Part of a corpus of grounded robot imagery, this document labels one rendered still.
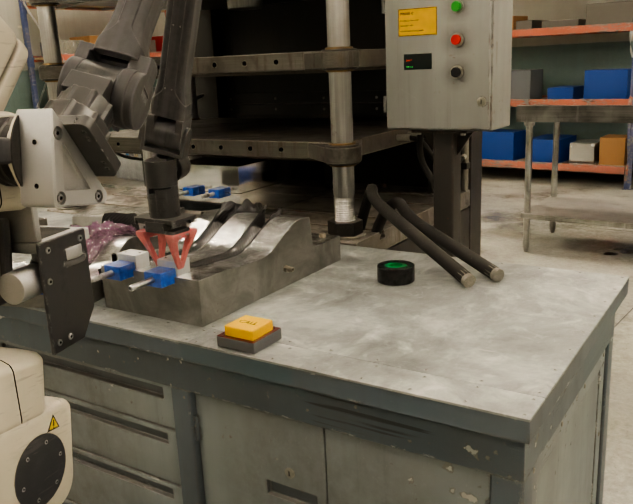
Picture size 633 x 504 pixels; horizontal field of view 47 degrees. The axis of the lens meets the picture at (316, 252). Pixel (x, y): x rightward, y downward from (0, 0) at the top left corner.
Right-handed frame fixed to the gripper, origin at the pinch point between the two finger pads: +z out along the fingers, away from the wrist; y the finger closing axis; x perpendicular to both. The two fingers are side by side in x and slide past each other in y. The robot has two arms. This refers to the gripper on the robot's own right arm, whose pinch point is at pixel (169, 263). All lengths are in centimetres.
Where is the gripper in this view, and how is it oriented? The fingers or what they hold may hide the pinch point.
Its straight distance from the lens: 138.6
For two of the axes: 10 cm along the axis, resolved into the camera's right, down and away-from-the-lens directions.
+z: 0.4, 9.6, 2.6
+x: -5.3, 2.4, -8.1
